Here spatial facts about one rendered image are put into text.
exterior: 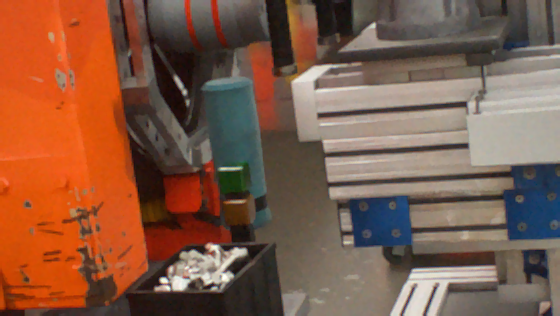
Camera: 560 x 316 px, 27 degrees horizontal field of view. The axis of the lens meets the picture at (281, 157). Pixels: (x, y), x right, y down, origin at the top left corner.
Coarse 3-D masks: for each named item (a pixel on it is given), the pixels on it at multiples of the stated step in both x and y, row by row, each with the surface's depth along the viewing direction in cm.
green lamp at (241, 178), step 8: (224, 168) 172; (232, 168) 172; (240, 168) 171; (248, 168) 174; (224, 176) 172; (232, 176) 172; (240, 176) 172; (248, 176) 174; (224, 184) 173; (232, 184) 172; (240, 184) 172; (248, 184) 174; (224, 192) 173; (232, 192) 173; (240, 192) 172
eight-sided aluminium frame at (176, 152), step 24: (120, 24) 192; (144, 24) 190; (120, 48) 192; (144, 48) 191; (240, 48) 239; (120, 72) 190; (144, 72) 189; (216, 72) 237; (144, 96) 190; (144, 120) 198; (168, 120) 198; (144, 144) 202; (168, 144) 201; (192, 144) 213; (168, 168) 208; (192, 168) 207
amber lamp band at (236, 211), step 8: (224, 200) 174; (232, 200) 173; (240, 200) 173; (248, 200) 173; (224, 208) 173; (232, 208) 173; (240, 208) 173; (248, 208) 173; (224, 216) 174; (232, 216) 173; (240, 216) 173; (248, 216) 173; (232, 224) 174; (240, 224) 174; (248, 224) 173
